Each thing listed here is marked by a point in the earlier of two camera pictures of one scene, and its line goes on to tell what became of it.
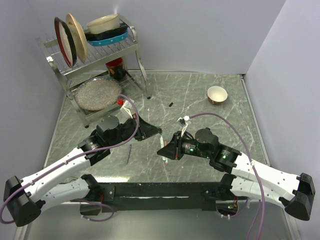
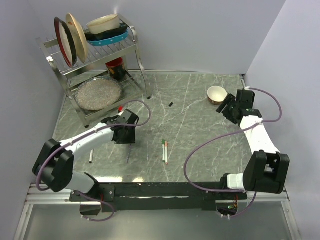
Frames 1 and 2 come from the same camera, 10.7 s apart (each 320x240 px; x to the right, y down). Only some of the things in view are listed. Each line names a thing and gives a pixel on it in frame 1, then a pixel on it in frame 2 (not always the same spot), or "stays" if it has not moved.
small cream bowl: x=217 y=95 stays
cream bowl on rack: x=103 y=23 stays
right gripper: x=169 y=151 -> x=229 y=100
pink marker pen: x=166 y=158 stays
